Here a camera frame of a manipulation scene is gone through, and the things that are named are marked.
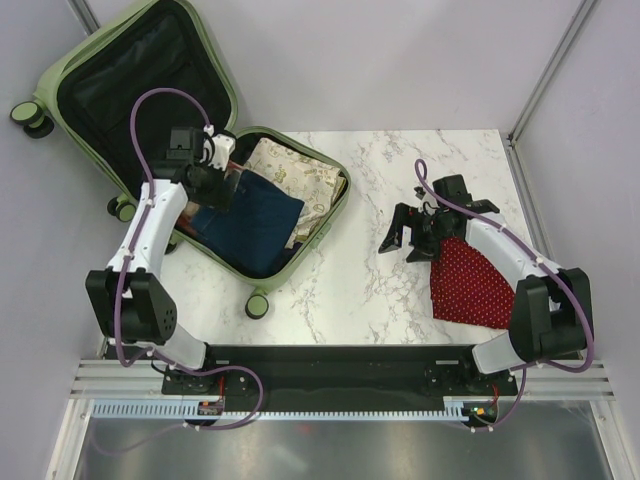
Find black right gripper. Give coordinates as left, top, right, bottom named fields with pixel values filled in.
left=379, top=202, right=455, bottom=263

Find red plaid shirt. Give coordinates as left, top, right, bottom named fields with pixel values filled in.
left=176, top=201, right=201, bottom=236

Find blue denim jeans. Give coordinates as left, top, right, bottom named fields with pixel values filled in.
left=189, top=171, right=304, bottom=278

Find red polka dot cloth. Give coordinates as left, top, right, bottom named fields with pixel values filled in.
left=430, top=238, right=515, bottom=330

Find cream printed garment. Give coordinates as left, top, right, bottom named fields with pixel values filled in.
left=245, top=137, right=346, bottom=248

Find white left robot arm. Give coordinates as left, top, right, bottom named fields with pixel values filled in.
left=85, top=125, right=239, bottom=393

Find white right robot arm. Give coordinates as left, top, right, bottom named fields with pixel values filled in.
left=378, top=175, right=594, bottom=394

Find green hard-shell suitcase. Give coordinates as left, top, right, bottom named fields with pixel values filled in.
left=10, top=1, right=350, bottom=319

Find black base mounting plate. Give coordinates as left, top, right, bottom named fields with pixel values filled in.
left=162, top=345, right=517, bottom=411

